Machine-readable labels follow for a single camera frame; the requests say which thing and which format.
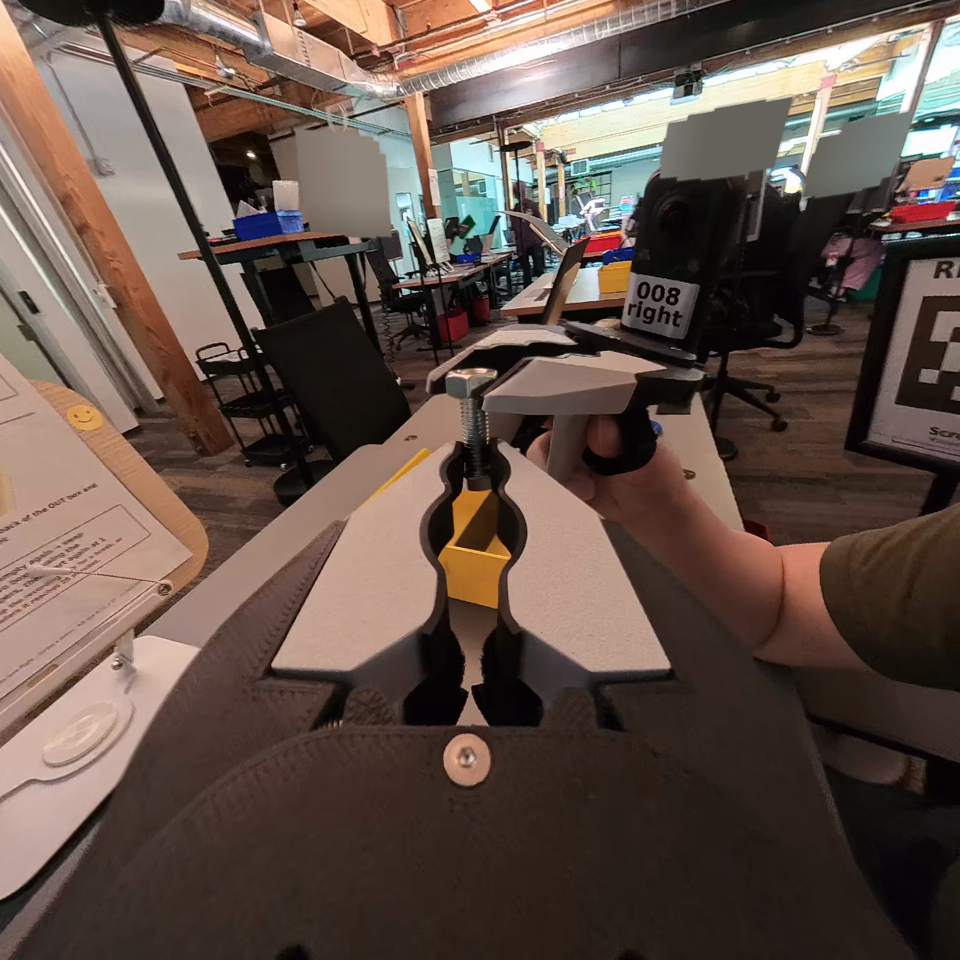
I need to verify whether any wooden sign board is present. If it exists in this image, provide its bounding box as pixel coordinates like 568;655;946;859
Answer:
30;378;210;609

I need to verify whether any black framed marker sign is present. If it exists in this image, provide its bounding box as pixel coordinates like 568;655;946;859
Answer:
845;236;960;474

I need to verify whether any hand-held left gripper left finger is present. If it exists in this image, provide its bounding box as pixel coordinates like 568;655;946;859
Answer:
271;441;460;725

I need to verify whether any tall black pole stand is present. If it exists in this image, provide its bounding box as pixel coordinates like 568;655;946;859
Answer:
22;0;336;505

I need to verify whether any black wire cart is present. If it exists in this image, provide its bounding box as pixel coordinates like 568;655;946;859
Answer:
196;342;312;470

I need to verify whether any brown wooden board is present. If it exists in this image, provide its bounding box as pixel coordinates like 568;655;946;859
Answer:
541;238;591;329

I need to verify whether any person's right hand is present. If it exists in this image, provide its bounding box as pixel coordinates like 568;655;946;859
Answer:
527;412;693;528

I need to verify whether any person's right forearm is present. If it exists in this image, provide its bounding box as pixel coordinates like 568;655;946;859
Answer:
660;468;837;672

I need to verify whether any row of office desks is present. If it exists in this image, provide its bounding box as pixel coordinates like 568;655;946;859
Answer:
393;251;519;354

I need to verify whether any wooden standing desk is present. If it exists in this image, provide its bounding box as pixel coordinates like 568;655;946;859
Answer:
178;231;387;376

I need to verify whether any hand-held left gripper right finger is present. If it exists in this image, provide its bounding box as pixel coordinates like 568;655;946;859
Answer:
472;438;672;725

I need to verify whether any printed instruction sheet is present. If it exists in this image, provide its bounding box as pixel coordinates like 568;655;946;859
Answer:
0;352;195;725

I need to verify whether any blue plastic bin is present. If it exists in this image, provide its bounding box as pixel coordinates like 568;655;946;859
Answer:
234;211;305;241

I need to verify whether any yellow divided plastic bin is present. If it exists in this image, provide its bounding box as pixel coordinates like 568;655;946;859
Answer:
367;447;513;610

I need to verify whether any wooden support post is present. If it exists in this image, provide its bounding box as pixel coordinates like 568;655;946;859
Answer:
0;7;235;456

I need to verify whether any silver ventilation duct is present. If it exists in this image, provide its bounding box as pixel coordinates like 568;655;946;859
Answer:
153;0;676;102

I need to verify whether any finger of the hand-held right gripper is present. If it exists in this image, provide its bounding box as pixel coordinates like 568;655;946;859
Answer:
482;351;669;415
426;326;580;396

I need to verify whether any grey work table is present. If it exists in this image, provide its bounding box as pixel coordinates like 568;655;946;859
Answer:
501;266;631;324

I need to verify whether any steel hex bolt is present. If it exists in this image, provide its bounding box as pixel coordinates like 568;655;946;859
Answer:
459;396;495;492

